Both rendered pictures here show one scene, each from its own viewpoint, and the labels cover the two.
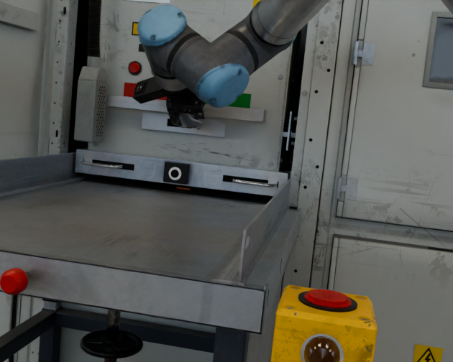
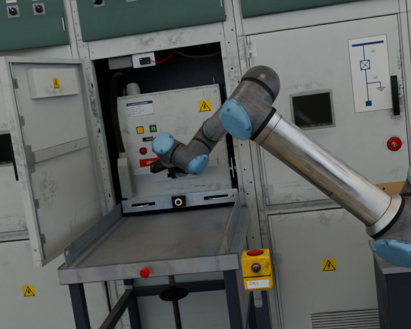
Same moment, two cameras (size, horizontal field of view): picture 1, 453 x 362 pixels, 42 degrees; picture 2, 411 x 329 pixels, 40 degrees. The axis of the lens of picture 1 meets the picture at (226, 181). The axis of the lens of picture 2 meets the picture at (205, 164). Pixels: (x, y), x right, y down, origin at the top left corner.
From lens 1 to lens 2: 1.15 m
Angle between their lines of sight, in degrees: 2
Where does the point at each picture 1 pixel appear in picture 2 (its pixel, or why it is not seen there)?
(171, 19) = (167, 140)
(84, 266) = (168, 260)
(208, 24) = (177, 120)
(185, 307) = (210, 266)
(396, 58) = not seen: hidden behind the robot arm
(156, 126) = (162, 179)
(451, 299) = (333, 233)
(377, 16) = not seen: hidden behind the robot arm
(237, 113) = not seen: hidden behind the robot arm
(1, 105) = (83, 190)
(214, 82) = (194, 166)
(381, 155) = (281, 170)
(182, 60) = (177, 158)
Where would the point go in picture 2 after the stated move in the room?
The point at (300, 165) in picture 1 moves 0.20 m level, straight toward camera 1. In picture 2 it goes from (243, 183) to (242, 192)
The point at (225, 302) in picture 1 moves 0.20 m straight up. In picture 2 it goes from (224, 261) to (216, 201)
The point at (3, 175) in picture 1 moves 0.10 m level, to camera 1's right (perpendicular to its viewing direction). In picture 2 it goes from (100, 227) to (124, 224)
